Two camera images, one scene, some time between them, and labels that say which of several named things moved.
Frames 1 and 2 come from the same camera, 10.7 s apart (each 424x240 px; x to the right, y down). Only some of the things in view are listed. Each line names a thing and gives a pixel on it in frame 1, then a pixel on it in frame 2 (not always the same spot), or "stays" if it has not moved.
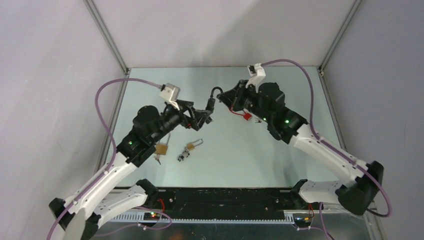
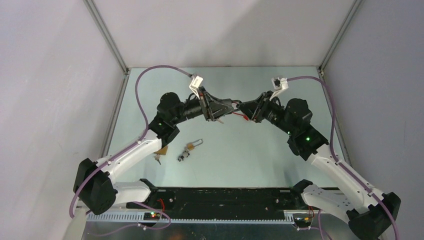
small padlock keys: [185, 154] stays
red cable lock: [246, 116] stays
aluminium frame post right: [352, 11] stays
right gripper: [236, 95] -> [256, 109]
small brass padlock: [190, 146] stays
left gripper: [197, 117] -> [208, 103]
